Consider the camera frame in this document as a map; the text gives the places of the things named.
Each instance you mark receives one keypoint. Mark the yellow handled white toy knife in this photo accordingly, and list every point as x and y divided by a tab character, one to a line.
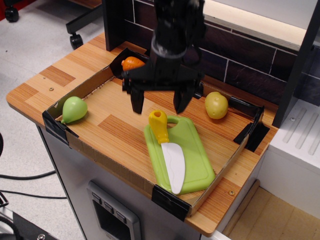
172	152

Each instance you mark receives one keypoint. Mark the black vertical post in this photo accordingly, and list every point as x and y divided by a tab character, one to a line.
301	66
115	16

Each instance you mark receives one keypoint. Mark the green plastic cutting board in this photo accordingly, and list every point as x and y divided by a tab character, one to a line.
199	173

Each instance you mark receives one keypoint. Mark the black vertical post right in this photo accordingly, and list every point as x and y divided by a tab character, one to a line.
301	66

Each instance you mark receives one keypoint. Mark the grey toy oven front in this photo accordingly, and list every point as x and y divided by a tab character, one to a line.
115	219

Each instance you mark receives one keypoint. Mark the black rolling cart base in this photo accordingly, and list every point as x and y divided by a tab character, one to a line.
94	12

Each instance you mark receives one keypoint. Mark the white toy sink counter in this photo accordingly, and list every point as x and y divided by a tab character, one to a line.
291	165

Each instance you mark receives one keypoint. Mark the cardboard fence with black tape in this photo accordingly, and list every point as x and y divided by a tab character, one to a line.
112	135

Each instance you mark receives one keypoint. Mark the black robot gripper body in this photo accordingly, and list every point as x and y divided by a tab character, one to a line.
162	74

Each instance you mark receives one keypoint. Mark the black caster wheel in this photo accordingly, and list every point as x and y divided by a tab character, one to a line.
11	14

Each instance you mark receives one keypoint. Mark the black vertical post left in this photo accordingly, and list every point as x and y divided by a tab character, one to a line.
115	16

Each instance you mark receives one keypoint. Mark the black metal equipment corner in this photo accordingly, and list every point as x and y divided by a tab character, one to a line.
15	227

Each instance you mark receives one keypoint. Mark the yellow toy potato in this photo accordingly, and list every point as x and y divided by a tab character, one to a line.
216	105

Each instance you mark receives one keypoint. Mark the green toy pear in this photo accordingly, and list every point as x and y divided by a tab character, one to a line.
74	108

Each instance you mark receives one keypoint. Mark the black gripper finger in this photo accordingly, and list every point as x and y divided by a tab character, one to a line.
182	98
137	99

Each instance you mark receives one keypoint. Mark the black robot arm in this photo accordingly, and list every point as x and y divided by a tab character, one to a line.
180	25

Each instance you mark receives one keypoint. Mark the orange toy carrot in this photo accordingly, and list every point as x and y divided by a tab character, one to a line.
131	63

